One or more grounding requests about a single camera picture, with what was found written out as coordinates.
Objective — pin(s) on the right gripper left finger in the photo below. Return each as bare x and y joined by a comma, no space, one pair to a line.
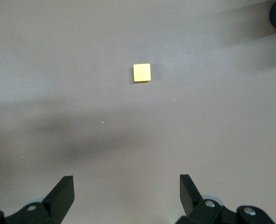
58,198

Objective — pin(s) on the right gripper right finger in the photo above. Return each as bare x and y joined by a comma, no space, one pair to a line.
190,198

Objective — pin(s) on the yellow block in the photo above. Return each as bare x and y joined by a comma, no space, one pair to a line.
141,72

